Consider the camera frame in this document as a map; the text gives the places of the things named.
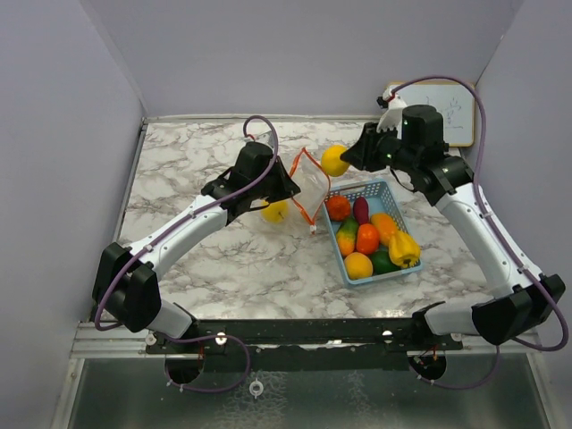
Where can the green yellow mango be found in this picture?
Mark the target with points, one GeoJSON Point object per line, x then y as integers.
{"type": "Point", "coordinates": [346, 236]}

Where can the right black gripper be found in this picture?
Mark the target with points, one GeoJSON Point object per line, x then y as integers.
{"type": "Point", "coordinates": [363, 154]}

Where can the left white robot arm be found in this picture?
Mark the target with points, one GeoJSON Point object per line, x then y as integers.
{"type": "Point", "coordinates": [127, 281]}

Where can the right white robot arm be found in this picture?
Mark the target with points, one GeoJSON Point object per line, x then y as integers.
{"type": "Point", "coordinates": [522, 295]}

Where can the bumpy red orange tangerine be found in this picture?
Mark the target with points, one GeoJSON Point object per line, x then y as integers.
{"type": "Point", "coordinates": [338, 208]}

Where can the yellow orange peach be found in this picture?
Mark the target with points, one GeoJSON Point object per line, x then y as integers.
{"type": "Point", "coordinates": [358, 266]}

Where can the green avocado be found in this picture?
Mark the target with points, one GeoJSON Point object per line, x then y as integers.
{"type": "Point", "coordinates": [382, 263]}

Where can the yellow bell pepper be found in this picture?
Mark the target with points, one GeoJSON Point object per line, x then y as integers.
{"type": "Point", "coordinates": [404, 252]}

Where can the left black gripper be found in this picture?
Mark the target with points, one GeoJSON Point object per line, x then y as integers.
{"type": "Point", "coordinates": [287, 187]}

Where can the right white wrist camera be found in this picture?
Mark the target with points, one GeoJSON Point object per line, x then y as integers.
{"type": "Point", "coordinates": [393, 105]}

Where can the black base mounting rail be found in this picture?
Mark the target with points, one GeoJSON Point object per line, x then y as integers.
{"type": "Point", "coordinates": [288, 345]}

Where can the orange bell pepper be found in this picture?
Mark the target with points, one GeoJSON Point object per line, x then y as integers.
{"type": "Point", "coordinates": [385, 226]}

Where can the small whiteboard with writing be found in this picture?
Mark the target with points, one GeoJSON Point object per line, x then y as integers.
{"type": "Point", "coordinates": [453, 101]}

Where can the purple sweet potato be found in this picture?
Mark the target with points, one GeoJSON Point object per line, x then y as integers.
{"type": "Point", "coordinates": [361, 210]}

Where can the orange tomato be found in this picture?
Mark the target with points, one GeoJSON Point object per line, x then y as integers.
{"type": "Point", "coordinates": [367, 239]}

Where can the clear zip top bag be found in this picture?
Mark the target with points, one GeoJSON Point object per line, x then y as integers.
{"type": "Point", "coordinates": [314, 186]}

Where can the light blue plastic basket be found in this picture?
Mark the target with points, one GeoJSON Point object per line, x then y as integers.
{"type": "Point", "coordinates": [380, 200]}

